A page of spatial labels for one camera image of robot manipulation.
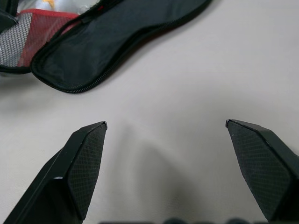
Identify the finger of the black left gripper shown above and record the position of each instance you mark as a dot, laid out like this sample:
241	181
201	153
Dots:
5	21

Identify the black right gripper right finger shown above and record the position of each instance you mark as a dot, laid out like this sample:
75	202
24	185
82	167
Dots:
268	168

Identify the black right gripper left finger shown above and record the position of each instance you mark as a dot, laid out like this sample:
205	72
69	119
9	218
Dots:
58	182

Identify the black and red paddle case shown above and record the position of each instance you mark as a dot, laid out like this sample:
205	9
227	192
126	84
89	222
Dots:
93	46

